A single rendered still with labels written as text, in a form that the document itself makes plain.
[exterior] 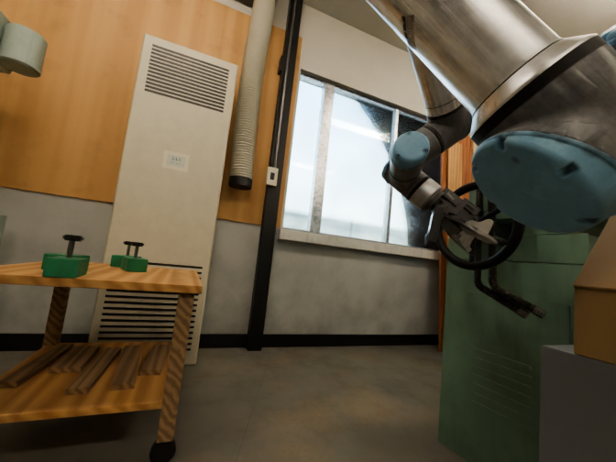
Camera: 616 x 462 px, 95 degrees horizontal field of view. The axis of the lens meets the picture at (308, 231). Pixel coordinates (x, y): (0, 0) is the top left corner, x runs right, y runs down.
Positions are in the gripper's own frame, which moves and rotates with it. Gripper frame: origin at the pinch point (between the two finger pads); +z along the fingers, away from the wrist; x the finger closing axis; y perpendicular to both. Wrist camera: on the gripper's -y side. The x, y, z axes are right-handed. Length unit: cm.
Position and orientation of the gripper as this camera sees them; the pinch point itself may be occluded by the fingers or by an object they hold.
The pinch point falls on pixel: (484, 252)
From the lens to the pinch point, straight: 91.8
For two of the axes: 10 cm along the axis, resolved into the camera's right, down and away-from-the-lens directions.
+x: 1.8, 2.7, 9.4
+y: 7.4, -6.7, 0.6
